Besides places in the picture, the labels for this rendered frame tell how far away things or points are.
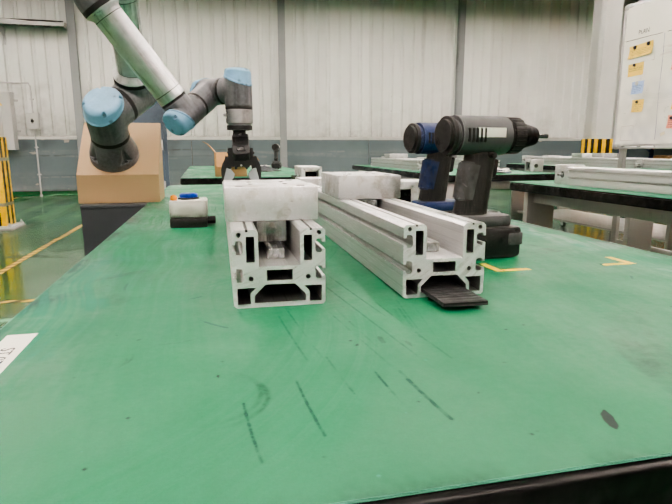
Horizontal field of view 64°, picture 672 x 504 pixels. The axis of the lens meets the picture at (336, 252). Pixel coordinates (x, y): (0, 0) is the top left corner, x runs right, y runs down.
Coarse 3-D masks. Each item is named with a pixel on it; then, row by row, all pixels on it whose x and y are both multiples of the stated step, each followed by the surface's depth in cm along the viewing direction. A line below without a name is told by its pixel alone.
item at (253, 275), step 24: (240, 240) 57; (288, 240) 68; (312, 240) 58; (240, 264) 57; (264, 264) 59; (288, 264) 59; (312, 264) 59; (240, 288) 57; (264, 288) 64; (288, 288) 64; (312, 288) 65
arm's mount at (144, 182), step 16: (144, 128) 185; (160, 128) 188; (144, 144) 181; (160, 144) 185; (80, 160) 172; (144, 160) 177; (160, 160) 183; (80, 176) 169; (96, 176) 170; (112, 176) 171; (128, 176) 172; (144, 176) 173; (160, 176) 180; (80, 192) 170; (96, 192) 171; (112, 192) 172; (128, 192) 173; (144, 192) 174; (160, 192) 177
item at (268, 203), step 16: (224, 192) 62; (240, 192) 62; (256, 192) 63; (272, 192) 63; (288, 192) 64; (304, 192) 64; (224, 208) 73; (240, 208) 63; (256, 208) 63; (272, 208) 64; (288, 208) 64; (304, 208) 64; (256, 224) 66; (272, 224) 66; (272, 240) 66
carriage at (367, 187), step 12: (324, 180) 102; (336, 180) 92; (348, 180) 90; (360, 180) 91; (372, 180) 91; (384, 180) 92; (396, 180) 92; (324, 192) 103; (336, 192) 92; (348, 192) 91; (360, 192) 91; (372, 192) 92; (384, 192) 92; (396, 192) 93; (372, 204) 94
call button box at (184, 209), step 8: (184, 200) 117; (192, 200) 117; (200, 200) 117; (176, 208) 116; (184, 208) 117; (192, 208) 117; (200, 208) 117; (176, 216) 117; (184, 216) 117; (192, 216) 117; (200, 216) 118; (208, 216) 121; (176, 224) 117; (184, 224) 117; (192, 224) 118; (200, 224) 118
